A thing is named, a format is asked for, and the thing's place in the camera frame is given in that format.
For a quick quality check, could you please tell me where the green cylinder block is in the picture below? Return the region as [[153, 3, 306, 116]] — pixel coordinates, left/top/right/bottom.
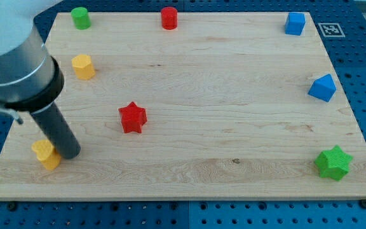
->
[[71, 7, 91, 30]]

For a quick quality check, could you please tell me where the yellow hexagon block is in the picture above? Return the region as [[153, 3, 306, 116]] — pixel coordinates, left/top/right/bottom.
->
[[71, 54, 95, 80]]

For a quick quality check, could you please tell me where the yellow heart block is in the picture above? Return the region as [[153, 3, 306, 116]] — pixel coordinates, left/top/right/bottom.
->
[[31, 139, 62, 170]]

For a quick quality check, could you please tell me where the blue cube block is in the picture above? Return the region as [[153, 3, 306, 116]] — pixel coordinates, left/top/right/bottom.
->
[[285, 12, 306, 36]]

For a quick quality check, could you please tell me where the white fiducial marker tag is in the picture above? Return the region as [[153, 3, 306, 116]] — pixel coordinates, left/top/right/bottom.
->
[[318, 22, 345, 38]]

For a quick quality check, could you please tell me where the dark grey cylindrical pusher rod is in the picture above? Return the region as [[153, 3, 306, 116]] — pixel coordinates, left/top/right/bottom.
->
[[30, 102, 81, 159]]

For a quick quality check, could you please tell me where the green star block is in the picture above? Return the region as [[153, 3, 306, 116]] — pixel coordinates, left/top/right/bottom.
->
[[315, 145, 353, 181]]

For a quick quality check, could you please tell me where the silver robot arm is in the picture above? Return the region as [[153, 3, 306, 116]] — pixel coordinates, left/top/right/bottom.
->
[[0, 0, 81, 159]]

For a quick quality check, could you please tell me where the red star block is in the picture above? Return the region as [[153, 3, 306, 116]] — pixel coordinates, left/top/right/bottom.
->
[[118, 102, 147, 133]]

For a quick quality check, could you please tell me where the red cylinder block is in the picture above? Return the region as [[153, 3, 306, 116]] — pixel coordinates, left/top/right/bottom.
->
[[161, 6, 178, 30]]

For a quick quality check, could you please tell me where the wooden board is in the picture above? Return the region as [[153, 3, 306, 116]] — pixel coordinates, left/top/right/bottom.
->
[[0, 12, 366, 202]]

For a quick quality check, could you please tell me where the blue pentagon block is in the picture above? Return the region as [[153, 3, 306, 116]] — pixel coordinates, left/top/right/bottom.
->
[[308, 74, 337, 102]]

